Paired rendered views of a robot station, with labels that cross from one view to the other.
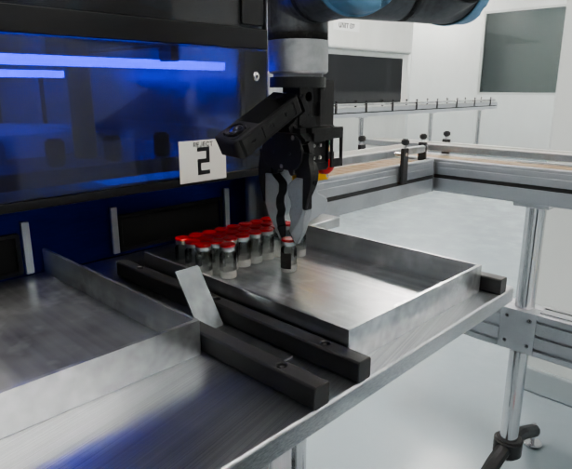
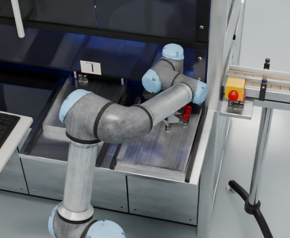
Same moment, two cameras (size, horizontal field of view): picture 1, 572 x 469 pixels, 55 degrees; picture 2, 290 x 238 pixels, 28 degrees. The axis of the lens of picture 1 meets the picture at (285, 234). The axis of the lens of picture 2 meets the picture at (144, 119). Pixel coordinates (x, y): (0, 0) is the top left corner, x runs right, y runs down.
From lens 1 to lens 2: 2.01 m
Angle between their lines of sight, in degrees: 59
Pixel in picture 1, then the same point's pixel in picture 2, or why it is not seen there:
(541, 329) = not seen: outside the picture
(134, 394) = not seen: hidden behind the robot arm
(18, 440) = (62, 136)
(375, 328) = (126, 162)
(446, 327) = (151, 176)
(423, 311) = (149, 168)
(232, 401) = not seen: hidden behind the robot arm
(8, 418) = (63, 131)
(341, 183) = (289, 97)
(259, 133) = (150, 95)
